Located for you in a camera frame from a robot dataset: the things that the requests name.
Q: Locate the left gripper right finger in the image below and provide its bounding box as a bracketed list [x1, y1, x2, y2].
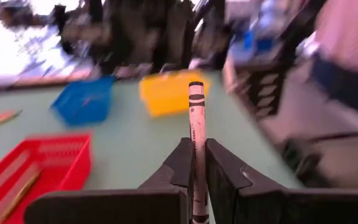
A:
[206, 138, 358, 224]

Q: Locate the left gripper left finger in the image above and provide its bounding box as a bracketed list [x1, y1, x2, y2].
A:
[25, 138, 195, 224]

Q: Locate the white crayon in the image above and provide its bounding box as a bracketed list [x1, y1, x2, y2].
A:
[188, 81, 210, 224]

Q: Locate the green table mat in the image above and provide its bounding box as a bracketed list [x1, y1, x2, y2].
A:
[0, 70, 306, 224]

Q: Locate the red plastic basket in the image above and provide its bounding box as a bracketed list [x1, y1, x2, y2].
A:
[0, 133, 93, 224]

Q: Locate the black slotted rack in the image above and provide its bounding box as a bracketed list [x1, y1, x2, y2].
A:
[244, 67, 284, 121]

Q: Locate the blue plastic basket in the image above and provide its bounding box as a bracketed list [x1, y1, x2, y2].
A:
[50, 75, 117, 127]

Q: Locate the yellow plastic basket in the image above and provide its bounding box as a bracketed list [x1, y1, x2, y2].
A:
[138, 69, 212, 118]

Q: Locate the pink cloth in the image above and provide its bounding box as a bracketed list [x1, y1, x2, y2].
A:
[314, 0, 358, 91]

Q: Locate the black metal table frame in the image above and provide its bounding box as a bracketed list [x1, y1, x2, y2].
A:
[272, 0, 328, 72]

